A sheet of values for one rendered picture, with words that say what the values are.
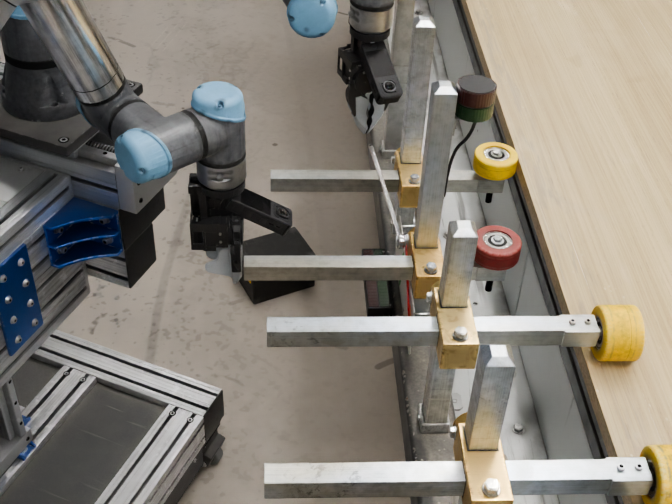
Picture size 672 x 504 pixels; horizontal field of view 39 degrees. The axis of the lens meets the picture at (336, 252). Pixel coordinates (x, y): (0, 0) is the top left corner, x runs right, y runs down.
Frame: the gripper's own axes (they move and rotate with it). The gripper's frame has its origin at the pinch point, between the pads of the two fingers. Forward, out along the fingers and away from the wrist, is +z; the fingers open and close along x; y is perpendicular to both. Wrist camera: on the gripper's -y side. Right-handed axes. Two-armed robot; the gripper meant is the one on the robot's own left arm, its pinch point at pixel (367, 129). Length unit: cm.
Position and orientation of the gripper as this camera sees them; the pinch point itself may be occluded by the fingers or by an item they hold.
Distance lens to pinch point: 178.7
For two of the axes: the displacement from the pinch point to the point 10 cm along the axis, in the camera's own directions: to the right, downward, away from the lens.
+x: -9.2, 2.2, -3.3
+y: -4.0, -6.1, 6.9
